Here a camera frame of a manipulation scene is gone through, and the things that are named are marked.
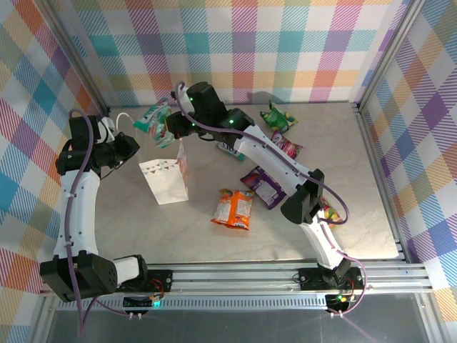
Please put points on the teal white candy packet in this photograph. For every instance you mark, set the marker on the teal white candy packet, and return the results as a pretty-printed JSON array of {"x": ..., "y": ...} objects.
[{"x": 230, "y": 150}]

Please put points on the teal mint snack packet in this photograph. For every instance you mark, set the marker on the teal mint snack packet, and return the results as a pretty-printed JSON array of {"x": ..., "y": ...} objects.
[{"x": 157, "y": 121}]

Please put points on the animal print paper bag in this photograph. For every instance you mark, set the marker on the animal print paper bag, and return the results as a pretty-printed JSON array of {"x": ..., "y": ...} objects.
[{"x": 164, "y": 182}]

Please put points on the green snack packet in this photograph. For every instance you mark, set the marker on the green snack packet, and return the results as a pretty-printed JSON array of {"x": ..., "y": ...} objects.
[{"x": 278, "y": 119}]

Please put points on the pink snack packet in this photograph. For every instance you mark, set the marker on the pink snack packet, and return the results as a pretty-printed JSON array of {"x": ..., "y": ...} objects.
[{"x": 287, "y": 146}]

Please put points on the purple snack packet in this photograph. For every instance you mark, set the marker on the purple snack packet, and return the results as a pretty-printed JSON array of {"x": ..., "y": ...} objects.
[{"x": 264, "y": 186}]

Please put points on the orange fruit candy packet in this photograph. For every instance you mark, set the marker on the orange fruit candy packet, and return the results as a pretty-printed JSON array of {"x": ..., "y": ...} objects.
[{"x": 232, "y": 211}]

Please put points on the yellow pastel snack packet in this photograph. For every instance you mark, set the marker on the yellow pastel snack packet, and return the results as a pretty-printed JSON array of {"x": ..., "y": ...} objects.
[{"x": 332, "y": 214}]

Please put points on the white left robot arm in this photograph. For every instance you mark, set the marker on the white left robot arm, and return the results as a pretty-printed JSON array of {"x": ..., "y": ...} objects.
[{"x": 80, "y": 214}]

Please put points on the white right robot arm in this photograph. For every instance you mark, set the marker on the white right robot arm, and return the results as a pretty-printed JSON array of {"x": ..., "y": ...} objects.
[{"x": 271, "y": 157}]

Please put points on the left controller board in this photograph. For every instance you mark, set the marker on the left controller board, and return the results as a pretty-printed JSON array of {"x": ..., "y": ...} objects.
[{"x": 137, "y": 303}]

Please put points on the controller board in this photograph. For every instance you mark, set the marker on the controller board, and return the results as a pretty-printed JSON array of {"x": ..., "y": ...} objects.
[
  {"x": 137, "y": 303},
  {"x": 339, "y": 300}
]

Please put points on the perforated metal strip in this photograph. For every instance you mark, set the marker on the perforated metal strip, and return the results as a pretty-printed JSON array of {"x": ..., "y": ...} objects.
[{"x": 232, "y": 303}]

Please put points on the right controller board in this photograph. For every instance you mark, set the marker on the right controller board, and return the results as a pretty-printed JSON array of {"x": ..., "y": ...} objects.
[{"x": 339, "y": 300}]

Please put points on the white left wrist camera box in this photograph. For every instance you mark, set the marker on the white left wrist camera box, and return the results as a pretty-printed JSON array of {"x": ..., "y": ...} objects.
[{"x": 105, "y": 128}]

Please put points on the aluminium frame post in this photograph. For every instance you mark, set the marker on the aluminium frame post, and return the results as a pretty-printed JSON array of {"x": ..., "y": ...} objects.
[
  {"x": 389, "y": 53},
  {"x": 76, "y": 53}
]

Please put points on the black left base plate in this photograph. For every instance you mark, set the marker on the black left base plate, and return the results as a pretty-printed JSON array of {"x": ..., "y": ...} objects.
[{"x": 160, "y": 280}]

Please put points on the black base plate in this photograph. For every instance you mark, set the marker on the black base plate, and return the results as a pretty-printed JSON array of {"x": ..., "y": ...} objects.
[
  {"x": 160, "y": 280},
  {"x": 310, "y": 280}
]

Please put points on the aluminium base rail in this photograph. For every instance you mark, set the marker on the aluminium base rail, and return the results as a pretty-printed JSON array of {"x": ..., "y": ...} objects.
[{"x": 232, "y": 278}]

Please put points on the aluminium side rail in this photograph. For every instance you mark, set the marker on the aluminium side rail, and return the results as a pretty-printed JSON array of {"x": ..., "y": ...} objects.
[{"x": 383, "y": 178}]

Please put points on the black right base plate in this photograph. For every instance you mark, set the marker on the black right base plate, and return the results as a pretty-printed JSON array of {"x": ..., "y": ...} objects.
[{"x": 310, "y": 280}]

